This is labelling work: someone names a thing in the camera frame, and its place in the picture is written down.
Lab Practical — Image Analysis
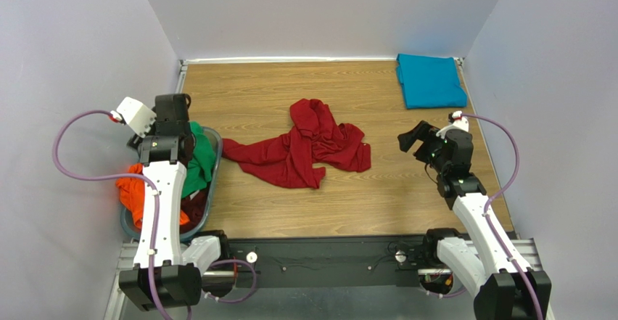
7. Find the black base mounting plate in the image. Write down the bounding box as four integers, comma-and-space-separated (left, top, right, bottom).
221, 234, 448, 288

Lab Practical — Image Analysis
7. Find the dark red t shirt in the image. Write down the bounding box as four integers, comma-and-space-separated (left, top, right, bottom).
223, 99, 371, 189

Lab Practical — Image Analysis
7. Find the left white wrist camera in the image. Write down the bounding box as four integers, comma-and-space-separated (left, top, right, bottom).
110, 97, 156, 138

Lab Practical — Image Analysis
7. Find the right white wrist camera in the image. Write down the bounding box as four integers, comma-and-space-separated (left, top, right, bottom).
436, 110, 469, 139

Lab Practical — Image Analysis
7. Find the green t shirt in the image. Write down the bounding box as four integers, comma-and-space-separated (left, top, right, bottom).
184, 121, 217, 196

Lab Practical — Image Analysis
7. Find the aluminium rail frame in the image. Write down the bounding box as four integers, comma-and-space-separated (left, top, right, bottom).
103, 237, 556, 320

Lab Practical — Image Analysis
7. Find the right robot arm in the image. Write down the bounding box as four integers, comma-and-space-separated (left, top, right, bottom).
397, 115, 552, 319

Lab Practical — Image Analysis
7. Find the orange t shirt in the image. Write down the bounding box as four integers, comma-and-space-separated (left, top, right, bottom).
115, 163, 188, 230

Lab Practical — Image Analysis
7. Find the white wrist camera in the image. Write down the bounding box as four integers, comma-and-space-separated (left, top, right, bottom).
110, 97, 156, 138
436, 110, 469, 139

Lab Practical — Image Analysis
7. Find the folded blue t shirt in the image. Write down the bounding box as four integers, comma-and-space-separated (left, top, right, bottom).
395, 54, 468, 110

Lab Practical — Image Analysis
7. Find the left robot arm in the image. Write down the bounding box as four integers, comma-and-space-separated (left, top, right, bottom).
113, 94, 222, 319

